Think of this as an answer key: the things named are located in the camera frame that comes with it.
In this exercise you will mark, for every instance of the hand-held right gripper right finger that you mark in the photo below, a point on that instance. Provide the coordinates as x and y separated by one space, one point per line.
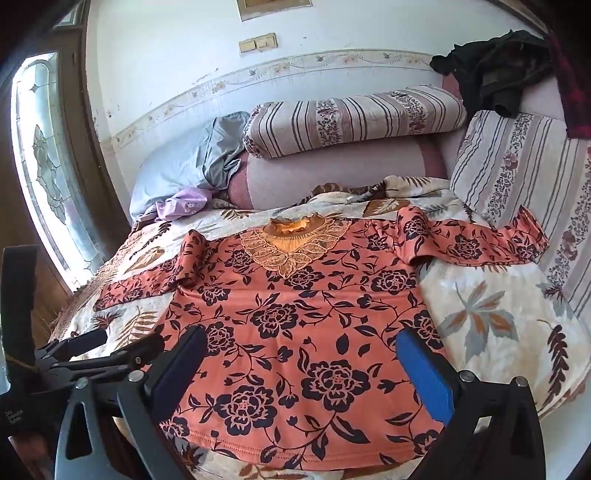
427 378

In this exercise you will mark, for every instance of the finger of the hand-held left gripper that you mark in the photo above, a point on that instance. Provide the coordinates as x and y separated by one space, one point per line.
124 353
78 344

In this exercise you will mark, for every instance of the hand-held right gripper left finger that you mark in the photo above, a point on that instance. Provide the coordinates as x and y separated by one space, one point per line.
178 369

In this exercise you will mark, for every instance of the orange floral shirt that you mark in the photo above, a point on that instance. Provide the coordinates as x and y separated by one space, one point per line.
286 314

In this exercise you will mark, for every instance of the black clothes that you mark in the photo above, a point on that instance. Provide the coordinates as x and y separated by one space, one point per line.
498 69

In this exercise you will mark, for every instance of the leaf printed blanket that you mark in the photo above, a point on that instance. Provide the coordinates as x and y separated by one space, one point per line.
485 295

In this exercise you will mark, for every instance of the stained glass window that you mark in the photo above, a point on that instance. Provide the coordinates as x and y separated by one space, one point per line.
51 175

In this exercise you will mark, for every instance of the lilac cloth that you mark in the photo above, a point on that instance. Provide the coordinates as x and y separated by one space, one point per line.
184 203

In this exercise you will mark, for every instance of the grey-blue pillow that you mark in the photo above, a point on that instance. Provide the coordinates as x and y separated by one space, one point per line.
175 170

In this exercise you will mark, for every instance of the striped floral square cushion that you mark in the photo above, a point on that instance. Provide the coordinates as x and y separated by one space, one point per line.
521 161

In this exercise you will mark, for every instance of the striped floral bolster pillow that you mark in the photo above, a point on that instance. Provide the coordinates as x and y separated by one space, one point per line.
351 120

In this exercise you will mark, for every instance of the red and black plaid cloth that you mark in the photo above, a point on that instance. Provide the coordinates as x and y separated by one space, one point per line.
575 92

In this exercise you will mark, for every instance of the brown wooden door frame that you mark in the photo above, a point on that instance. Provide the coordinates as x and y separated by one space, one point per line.
78 115

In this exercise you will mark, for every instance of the beige wall switch plate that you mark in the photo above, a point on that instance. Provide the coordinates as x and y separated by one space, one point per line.
257 43

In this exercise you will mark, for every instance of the wall picture frame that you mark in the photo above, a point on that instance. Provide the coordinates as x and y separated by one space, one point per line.
263 9

